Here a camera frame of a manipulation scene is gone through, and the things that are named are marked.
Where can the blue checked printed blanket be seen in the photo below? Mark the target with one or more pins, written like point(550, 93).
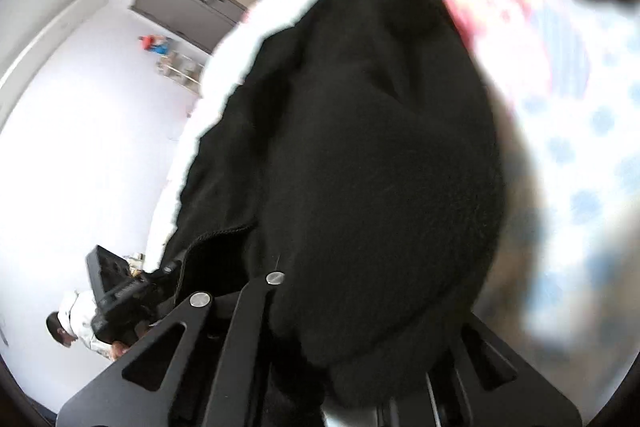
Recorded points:
point(575, 132)

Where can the person's upper body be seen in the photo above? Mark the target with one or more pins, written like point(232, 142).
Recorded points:
point(82, 317)

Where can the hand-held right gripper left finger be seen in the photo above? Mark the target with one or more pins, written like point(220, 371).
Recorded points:
point(235, 347)

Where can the grey cabinet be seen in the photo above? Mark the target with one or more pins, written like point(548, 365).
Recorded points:
point(180, 2)

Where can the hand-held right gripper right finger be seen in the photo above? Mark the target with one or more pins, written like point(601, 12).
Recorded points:
point(530, 407)

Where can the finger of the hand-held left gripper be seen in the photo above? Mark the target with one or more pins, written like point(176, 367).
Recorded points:
point(165, 277)

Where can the black fleece jacket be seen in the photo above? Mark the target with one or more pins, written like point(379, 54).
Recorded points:
point(350, 157)

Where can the red blue toy figure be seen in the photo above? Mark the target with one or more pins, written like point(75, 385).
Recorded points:
point(152, 44)

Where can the small storage rack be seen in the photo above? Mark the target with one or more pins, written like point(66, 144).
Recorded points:
point(180, 72)

